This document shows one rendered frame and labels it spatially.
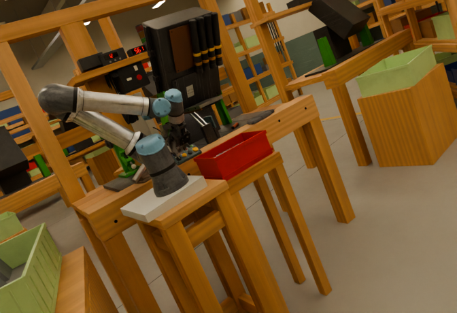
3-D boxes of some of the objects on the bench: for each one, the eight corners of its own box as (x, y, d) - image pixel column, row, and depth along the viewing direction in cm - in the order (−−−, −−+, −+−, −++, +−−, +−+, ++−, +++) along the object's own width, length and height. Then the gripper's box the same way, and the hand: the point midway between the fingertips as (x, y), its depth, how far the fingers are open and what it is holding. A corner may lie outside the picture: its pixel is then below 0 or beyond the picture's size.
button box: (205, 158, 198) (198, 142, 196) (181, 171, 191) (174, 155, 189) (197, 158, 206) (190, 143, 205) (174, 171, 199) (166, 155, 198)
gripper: (171, 130, 169) (177, 165, 183) (193, 120, 175) (196, 154, 188) (161, 121, 174) (167, 155, 188) (183, 111, 180) (187, 145, 193)
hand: (178, 150), depth 189 cm, fingers closed on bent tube, 5 cm apart
